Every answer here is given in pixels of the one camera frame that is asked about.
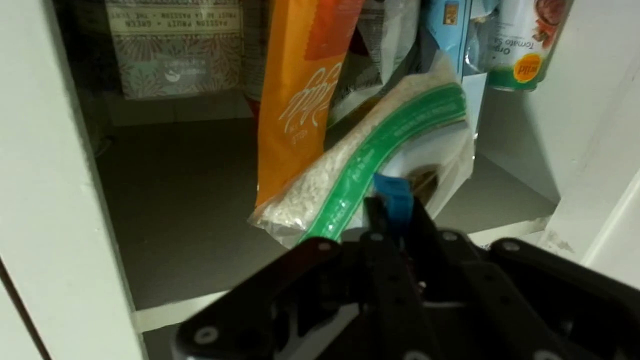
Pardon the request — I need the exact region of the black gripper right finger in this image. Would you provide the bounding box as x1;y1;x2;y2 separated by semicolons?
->
405;202;640;360

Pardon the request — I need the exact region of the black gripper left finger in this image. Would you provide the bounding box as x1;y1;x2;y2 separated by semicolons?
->
176;198;424;360

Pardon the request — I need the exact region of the white and green packet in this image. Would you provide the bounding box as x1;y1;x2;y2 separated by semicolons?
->
252;62;473;248

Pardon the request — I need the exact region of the blue packet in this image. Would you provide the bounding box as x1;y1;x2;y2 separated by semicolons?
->
417;0;508;128

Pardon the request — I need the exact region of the orange snack bag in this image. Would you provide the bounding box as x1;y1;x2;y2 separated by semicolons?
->
255;0;363;205

